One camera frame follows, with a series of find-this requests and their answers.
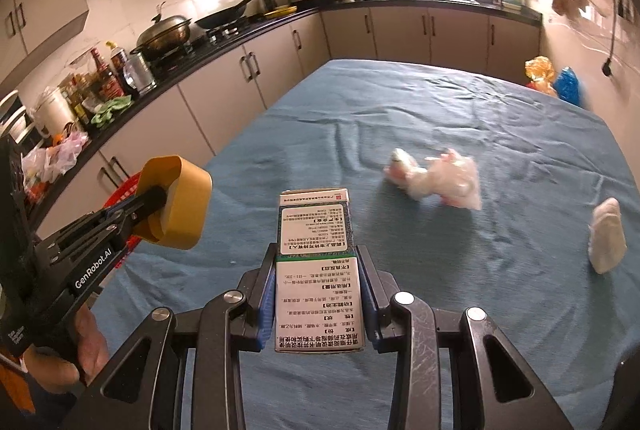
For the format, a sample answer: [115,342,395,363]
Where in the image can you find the white plastic bag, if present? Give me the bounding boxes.
[22,130,91,184]

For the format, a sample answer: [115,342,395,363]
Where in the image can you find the black kitchen countertop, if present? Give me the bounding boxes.
[0,0,543,216]

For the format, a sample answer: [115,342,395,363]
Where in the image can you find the steel kettle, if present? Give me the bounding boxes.
[122,50,157,95]

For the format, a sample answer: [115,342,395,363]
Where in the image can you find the white plastic jug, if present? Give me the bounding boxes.
[34,86,76,139]

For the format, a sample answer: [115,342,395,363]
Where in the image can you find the black power cable with plug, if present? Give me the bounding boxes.
[600,0,624,78]

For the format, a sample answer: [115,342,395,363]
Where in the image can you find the group of condiment bottles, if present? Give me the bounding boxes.
[57,41,132,126]

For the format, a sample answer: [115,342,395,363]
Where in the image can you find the green white medicine box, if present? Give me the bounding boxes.
[274,187,367,353]

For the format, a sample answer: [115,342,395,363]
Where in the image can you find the black wok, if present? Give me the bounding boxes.
[194,0,266,30]

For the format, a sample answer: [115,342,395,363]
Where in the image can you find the yellow plastic bag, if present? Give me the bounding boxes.
[524,56,557,94]

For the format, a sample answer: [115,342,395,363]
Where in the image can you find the steel pot with lid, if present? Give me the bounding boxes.
[135,3,193,57]

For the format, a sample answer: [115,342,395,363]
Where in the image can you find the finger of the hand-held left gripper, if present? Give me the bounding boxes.
[102,187,170,237]
[111,231,144,272]

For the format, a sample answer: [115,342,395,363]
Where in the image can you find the grey kitchen base cabinets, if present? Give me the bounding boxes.
[30,5,543,241]

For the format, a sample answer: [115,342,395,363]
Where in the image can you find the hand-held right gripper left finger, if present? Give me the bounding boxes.
[80,244,278,430]

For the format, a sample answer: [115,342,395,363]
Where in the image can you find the grey wall cabinet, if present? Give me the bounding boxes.
[0,0,92,61]

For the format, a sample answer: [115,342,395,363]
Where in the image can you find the gas stove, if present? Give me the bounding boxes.
[145,21,253,72]

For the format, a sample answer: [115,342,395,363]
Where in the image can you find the yellow round container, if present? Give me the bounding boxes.
[135,155,213,251]

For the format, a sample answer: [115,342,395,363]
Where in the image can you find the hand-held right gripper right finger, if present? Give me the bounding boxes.
[356,245,576,430]

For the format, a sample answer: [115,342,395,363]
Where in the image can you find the person's left hand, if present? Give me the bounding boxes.
[20,305,112,393]

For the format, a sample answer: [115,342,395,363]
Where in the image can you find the red plastic basket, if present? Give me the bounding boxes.
[102,174,144,273]

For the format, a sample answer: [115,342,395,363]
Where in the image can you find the blue plastic bag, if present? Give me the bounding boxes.
[552,67,582,104]

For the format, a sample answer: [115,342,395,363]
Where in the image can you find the pink white plastic wrapper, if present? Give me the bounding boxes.
[407,149,482,212]

